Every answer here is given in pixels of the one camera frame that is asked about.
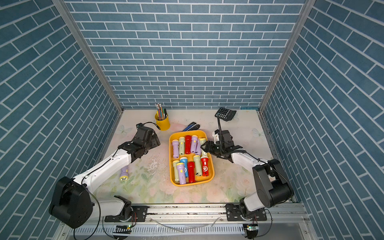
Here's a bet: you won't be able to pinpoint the red flashlight white rim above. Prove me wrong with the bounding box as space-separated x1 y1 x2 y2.
201 157 209 177

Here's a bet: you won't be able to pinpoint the purple flashlight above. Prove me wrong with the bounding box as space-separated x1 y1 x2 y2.
172 140 179 159
191 135 199 153
177 162 187 185
120 166 129 182
195 140 202 156

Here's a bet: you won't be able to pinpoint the green flashlight yellow button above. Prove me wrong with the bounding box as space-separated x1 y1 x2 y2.
179 137 186 156

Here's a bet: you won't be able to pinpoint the small red flashlight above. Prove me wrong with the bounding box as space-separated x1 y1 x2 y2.
187 162 196 184

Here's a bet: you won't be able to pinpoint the yellow plastic tray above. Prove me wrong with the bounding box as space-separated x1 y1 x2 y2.
169 130 215 187

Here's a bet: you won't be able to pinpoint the blue white flashlight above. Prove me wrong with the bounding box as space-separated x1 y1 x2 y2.
180 157 189 178

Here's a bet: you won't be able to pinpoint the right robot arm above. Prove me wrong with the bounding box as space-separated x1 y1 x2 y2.
201 141 294 220

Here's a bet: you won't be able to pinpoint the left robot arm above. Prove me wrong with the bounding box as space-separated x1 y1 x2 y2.
49 125 161 229

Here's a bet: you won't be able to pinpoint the yellow pen cup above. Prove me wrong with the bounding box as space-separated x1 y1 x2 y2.
155 114 171 131

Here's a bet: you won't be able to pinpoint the pens in cup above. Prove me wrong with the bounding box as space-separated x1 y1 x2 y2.
155 103 168 121

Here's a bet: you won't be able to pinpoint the black calculator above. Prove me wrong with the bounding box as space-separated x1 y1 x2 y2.
215 108 237 122

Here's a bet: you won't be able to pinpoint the blue black stapler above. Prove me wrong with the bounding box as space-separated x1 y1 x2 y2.
183 122 200 132

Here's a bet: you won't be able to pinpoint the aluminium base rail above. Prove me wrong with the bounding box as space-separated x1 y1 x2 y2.
53 203 317 240

